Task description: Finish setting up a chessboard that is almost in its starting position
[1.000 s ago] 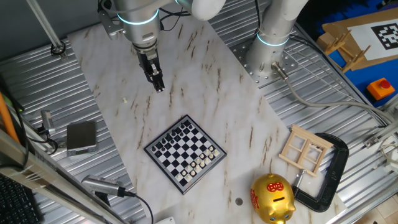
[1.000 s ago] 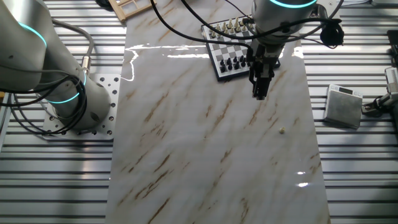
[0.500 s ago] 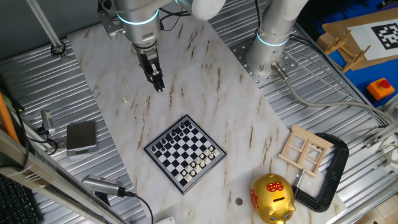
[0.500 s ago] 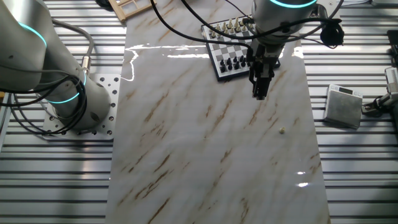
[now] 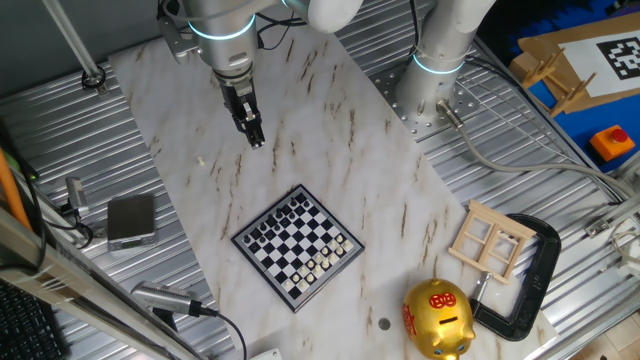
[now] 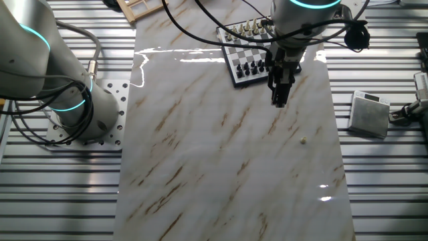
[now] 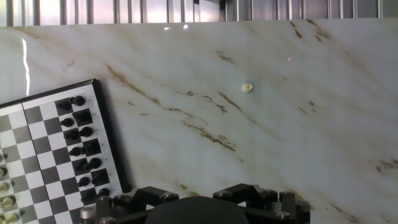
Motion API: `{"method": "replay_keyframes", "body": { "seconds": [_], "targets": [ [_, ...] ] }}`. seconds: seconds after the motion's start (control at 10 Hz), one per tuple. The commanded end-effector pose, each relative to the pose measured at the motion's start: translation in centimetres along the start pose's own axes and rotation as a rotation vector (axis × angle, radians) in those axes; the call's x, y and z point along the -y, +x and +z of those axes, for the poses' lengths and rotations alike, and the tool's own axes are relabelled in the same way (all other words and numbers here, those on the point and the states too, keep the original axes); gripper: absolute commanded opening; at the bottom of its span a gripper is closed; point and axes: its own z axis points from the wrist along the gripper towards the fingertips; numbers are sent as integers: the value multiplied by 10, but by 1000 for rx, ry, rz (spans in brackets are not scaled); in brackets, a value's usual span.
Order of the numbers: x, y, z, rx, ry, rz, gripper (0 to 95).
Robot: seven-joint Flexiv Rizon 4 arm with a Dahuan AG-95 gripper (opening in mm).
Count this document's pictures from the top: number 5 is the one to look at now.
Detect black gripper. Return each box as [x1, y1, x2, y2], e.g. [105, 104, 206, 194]
[214, 69, 266, 150]

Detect black framed chessboard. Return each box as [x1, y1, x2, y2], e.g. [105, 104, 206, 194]
[231, 184, 366, 313]

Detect steel digital scale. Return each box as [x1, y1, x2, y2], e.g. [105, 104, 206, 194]
[106, 193, 159, 253]

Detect grey metal pole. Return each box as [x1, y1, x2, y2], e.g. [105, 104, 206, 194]
[42, 0, 109, 96]

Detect orange pole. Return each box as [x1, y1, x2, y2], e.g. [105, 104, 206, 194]
[0, 147, 32, 231]

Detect gold piggy bank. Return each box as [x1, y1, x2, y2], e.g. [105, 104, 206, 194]
[401, 278, 477, 360]

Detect wooden block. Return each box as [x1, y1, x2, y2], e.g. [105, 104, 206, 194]
[508, 51, 541, 84]

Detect black keyboard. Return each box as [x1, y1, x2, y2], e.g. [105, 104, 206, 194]
[0, 279, 69, 360]

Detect brown cardboard sheet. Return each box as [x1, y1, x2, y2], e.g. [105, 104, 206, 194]
[517, 12, 640, 115]

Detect dark blue acoustic foam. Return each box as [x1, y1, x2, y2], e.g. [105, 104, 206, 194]
[507, 0, 621, 56]

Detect black C-clamp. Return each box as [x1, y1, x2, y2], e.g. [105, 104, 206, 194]
[469, 213, 563, 343]

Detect wooden peg rack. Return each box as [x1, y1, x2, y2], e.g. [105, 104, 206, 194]
[521, 46, 599, 120]

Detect blue mat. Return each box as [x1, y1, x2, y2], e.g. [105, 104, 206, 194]
[519, 74, 640, 174]

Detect white marker sheet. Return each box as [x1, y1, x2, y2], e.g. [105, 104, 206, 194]
[557, 29, 640, 99]

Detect orange emergency stop box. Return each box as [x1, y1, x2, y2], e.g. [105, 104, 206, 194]
[588, 124, 637, 163]

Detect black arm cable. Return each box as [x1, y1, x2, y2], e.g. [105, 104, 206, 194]
[252, 9, 308, 52]

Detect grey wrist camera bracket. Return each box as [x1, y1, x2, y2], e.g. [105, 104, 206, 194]
[158, 13, 202, 64]

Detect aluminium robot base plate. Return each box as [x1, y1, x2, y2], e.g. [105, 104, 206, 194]
[369, 62, 481, 141]

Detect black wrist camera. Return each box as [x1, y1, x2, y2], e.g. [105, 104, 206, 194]
[156, 0, 184, 21]

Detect black camera cable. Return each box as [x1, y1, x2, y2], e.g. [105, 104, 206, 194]
[198, 303, 249, 360]
[47, 203, 95, 250]

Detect small grey camera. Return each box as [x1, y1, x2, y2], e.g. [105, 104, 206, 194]
[64, 177, 90, 219]

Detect silver camera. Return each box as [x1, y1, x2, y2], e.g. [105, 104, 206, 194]
[130, 280, 204, 331]

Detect black cable bundle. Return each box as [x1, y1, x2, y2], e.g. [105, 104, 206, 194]
[408, 0, 424, 57]

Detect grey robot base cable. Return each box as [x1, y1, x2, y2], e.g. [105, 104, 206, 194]
[435, 98, 636, 201]

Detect aluminium frame beam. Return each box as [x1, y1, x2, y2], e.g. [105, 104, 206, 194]
[0, 204, 204, 360]

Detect wooden window frame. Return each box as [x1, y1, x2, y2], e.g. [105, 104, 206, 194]
[447, 199, 538, 286]

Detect aluminium frame rail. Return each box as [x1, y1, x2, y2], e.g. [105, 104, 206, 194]
[583, 192, 640, 240]

